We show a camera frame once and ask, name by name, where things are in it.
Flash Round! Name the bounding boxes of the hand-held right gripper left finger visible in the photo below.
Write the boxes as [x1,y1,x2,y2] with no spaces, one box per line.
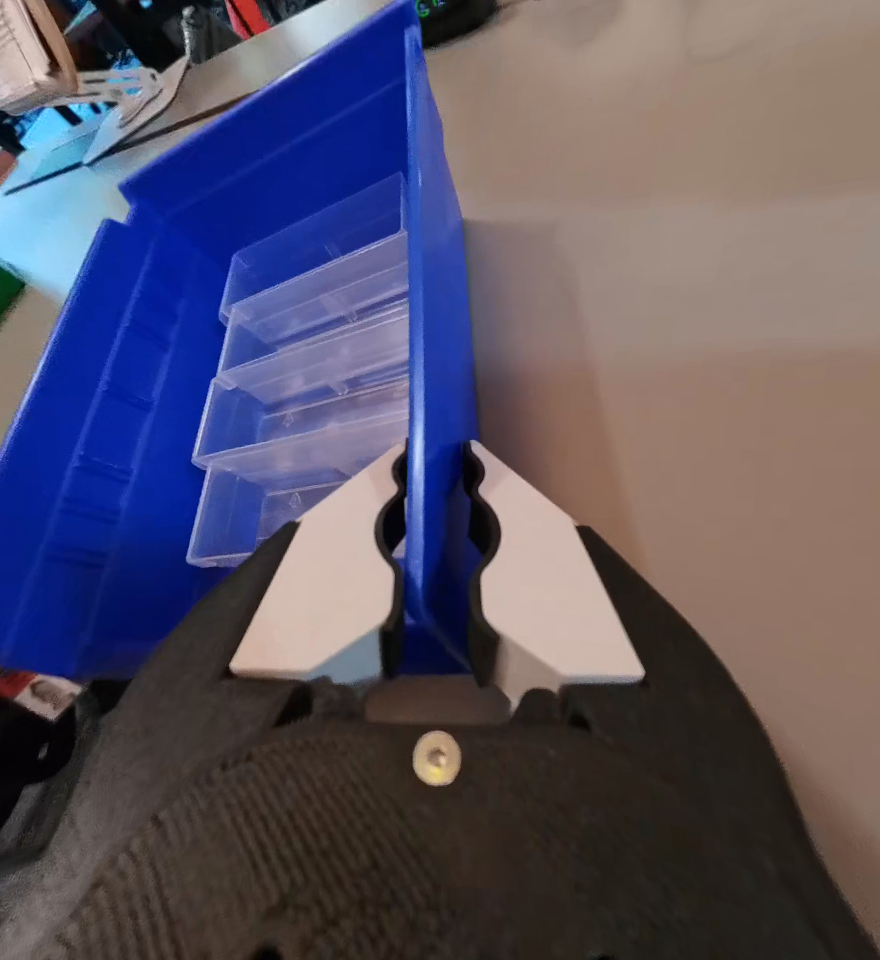
[228,441,410,684]

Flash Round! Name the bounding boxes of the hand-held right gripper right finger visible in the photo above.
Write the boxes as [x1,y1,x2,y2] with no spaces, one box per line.
[462,440,647,714]

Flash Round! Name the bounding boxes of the clear plastic drawer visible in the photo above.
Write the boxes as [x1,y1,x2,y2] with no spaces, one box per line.
[192,375,410,489]
[218,300,410,406]
[218,172,410,342]
[186,466,372,570]

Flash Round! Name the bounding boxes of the blue plastic bin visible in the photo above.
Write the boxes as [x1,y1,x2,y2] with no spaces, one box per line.
[0,0,482,680]

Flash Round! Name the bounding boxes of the red white badge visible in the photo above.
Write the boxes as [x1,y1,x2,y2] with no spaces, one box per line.
[0,669,83,723]

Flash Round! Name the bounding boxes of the person's black garment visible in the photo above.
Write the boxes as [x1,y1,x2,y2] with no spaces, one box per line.
[0,675,107,864]

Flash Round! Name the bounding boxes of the white metal stand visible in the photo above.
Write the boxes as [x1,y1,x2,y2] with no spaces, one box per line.
[5,56,190,196]

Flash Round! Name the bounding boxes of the black rounded device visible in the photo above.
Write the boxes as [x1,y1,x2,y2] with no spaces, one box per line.
[416,0,499,48]

